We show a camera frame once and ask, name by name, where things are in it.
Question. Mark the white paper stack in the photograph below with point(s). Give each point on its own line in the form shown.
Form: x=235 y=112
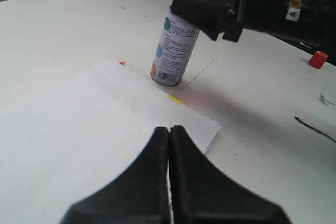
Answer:
x=76 y=139

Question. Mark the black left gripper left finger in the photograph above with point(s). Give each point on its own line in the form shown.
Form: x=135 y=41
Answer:
x=138 y=195

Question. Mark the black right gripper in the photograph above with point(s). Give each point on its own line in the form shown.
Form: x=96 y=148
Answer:
x=230 y=17

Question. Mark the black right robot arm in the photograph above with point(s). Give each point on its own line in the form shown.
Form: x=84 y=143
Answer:
x=308 y=22

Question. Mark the white spray paint can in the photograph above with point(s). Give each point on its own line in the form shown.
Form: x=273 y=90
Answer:
x=176 y=44

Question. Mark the red plastic cap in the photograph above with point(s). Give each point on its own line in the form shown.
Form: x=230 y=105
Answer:
x=318 y=59

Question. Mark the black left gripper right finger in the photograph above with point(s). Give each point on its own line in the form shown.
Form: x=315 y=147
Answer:
x=201 y=193

